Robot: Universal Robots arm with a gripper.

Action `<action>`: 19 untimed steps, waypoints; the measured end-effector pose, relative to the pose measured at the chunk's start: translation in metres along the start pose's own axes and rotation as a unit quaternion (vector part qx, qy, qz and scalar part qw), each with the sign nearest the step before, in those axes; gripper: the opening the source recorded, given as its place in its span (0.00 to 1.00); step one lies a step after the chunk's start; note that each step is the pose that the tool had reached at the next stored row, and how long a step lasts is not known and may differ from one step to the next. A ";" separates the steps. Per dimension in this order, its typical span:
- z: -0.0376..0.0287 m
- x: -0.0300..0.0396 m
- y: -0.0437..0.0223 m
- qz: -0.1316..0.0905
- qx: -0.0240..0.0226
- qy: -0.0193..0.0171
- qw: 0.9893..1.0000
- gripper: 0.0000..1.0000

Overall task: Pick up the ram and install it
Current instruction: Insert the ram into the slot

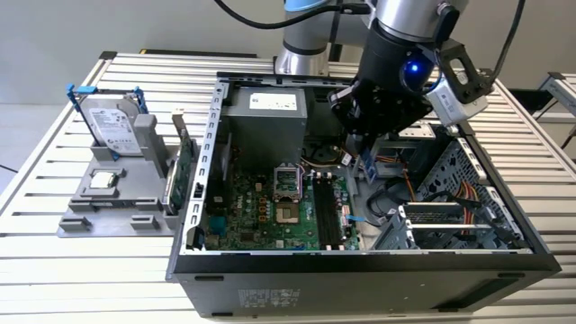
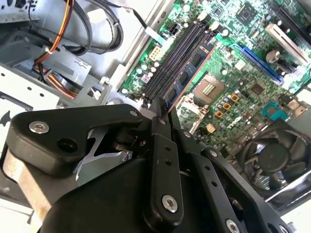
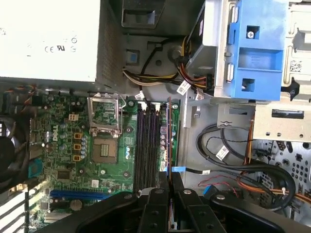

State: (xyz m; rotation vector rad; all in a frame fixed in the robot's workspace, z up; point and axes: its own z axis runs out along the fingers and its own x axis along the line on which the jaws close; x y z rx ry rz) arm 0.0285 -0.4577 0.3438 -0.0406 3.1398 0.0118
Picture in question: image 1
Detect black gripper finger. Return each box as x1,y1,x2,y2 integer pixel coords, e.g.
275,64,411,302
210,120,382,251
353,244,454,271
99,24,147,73
346,132,385,155

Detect RAM stick with white label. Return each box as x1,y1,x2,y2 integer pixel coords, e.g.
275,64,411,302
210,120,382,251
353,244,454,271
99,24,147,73
70,198,163,207
359,144,381,184

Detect black RAM slot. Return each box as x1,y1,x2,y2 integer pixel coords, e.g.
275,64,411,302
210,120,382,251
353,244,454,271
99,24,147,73
314,171,331,251
329,171,349,251
323,171,343,251
318,171,337,251

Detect black round speaker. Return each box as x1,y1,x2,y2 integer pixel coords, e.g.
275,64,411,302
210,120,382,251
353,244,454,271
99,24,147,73
313,144,345,163

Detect grey metal drive cage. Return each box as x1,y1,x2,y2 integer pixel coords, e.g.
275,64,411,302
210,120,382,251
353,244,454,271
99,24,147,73
345,123,454,178

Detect grey power supply unit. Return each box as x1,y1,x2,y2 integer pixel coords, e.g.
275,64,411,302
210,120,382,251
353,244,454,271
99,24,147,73
222,86,311,168

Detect silver socket cover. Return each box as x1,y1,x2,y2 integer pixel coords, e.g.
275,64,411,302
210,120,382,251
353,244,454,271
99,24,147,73
274,162,302,200

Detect CPU socket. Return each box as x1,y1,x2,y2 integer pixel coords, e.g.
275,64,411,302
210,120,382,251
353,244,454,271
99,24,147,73
275,199,302,226

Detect perforated metal disk bay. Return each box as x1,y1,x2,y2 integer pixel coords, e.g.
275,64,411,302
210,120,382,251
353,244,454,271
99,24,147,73
373,200,499,251

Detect green Dell motherboard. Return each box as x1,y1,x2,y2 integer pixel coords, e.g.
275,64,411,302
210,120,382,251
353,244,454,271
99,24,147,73
205,161,365,252

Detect black box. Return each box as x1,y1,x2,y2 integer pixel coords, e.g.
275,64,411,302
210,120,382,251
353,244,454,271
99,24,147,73
507,88,554,114

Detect green graphics card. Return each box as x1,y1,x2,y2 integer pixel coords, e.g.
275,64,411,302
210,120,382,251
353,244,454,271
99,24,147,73
162,107,201,217

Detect neighbouring metal slat table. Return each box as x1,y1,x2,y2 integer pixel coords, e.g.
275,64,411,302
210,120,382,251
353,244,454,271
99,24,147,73
534,71,576,149

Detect black open PC case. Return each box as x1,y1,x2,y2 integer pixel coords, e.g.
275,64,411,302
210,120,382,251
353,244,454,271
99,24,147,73
165,70,565,318

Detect grey parts rack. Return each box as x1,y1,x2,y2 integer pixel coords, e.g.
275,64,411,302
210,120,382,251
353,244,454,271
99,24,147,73
57,113,185,239

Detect hard disk in blue carrier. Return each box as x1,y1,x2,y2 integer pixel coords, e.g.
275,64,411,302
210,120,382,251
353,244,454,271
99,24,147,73
66,82,153,159

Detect silver CPU chip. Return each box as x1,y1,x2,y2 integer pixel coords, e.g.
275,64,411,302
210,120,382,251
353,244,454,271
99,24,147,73
89,171,119,189

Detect orange yellow power wires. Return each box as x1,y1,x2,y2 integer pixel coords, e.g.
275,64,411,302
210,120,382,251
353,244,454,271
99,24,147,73
378,152,409,173

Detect white yellow wire bundle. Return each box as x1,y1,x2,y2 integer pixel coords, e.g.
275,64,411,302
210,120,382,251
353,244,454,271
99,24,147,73
301,143,359,169

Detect blue black wrist cable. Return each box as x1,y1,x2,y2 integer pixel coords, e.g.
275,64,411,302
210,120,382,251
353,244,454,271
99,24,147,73
401,43,447,94

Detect thin orange wire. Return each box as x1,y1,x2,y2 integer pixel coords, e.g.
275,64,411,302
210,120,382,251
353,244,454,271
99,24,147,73
402,168,418,203

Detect black looped cable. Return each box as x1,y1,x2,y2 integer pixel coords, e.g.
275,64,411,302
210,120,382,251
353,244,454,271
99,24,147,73
367,180,409,227

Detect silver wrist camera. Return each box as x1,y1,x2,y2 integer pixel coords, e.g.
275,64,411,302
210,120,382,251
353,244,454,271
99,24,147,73
423,79,491,128

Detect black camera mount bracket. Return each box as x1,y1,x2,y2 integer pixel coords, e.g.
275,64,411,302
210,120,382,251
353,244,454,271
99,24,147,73
439,38,498,103

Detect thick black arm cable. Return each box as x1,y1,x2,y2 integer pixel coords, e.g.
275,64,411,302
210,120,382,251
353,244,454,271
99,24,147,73
214,0,369,30

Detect red orange yellow wire bundle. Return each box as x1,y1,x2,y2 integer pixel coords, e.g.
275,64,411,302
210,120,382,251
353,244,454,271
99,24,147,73
453,181,482,239

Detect thin black camera cable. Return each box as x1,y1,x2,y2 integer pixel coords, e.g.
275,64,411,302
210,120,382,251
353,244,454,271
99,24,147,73
490,0,529,80

